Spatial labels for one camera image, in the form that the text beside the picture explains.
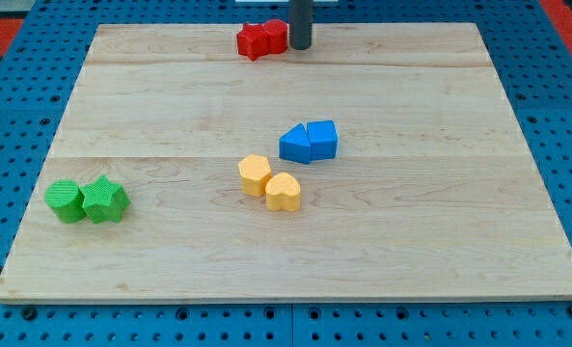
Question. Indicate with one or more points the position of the yellow heart block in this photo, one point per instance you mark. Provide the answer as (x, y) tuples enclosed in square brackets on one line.
[(283, 192)]

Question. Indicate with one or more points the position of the blue triangle block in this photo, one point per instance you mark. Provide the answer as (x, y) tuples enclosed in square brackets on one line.
[(295, 145)]

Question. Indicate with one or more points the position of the yellow hexagon block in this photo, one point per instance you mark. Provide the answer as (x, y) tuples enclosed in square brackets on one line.
[(254, 173)]

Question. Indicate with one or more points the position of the blue cube block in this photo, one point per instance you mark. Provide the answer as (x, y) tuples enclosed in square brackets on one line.
[(323, 139)]

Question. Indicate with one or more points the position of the light wooden board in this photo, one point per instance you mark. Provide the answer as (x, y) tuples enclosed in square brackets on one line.
[(433, 195)]

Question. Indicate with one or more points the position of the red star block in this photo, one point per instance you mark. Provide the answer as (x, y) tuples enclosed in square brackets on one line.
[(252, 41)]

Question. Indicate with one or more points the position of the red cylinder block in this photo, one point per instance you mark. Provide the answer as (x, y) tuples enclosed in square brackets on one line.
[(277, 33)]

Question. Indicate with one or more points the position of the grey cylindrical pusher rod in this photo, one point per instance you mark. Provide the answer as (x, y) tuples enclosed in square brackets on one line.
[(300, 21)]

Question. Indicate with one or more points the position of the green star block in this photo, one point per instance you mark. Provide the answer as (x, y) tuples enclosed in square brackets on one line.
[(104, 200)]

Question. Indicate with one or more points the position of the green cylinder block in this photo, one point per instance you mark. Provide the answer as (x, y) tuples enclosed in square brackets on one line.
[(65, 199)]

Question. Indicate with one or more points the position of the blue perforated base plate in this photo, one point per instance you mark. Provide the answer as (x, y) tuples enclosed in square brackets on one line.
[(37, 76)]

